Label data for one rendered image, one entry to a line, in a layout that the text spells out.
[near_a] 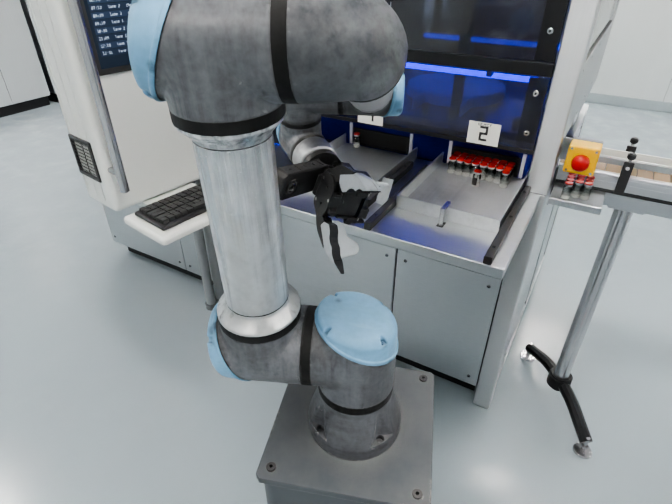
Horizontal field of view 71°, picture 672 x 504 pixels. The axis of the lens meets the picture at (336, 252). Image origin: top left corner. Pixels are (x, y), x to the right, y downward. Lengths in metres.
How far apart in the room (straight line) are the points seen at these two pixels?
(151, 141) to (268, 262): 0.96
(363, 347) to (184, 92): 0.37
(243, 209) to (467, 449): 1.43
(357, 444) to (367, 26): 0.57
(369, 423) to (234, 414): 1.17
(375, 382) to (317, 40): 0.45
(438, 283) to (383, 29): 1.25
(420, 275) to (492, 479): 0.70
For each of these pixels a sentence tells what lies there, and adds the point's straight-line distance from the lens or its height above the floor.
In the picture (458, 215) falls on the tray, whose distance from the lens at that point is 1.17.
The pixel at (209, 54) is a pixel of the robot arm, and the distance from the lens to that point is 0.44.
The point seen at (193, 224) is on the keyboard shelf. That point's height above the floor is 0.80.
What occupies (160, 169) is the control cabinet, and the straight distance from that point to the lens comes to 1.52.
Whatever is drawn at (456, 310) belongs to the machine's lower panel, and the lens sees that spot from 1.66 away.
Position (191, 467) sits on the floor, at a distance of 1.77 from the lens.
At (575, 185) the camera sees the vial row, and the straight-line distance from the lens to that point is 1.40.
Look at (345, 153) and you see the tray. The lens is 1.55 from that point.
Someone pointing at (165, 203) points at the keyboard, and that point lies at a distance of 1.43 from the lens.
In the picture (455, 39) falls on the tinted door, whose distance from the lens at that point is 1.35.
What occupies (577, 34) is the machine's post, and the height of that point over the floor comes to 1.28.
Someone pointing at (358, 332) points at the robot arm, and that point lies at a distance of 0.63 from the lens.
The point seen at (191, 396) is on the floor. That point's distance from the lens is 1.96.
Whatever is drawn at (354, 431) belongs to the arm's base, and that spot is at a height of 0.85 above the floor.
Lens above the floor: 1.45
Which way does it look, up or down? 33 degrees down
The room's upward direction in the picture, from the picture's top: straight up
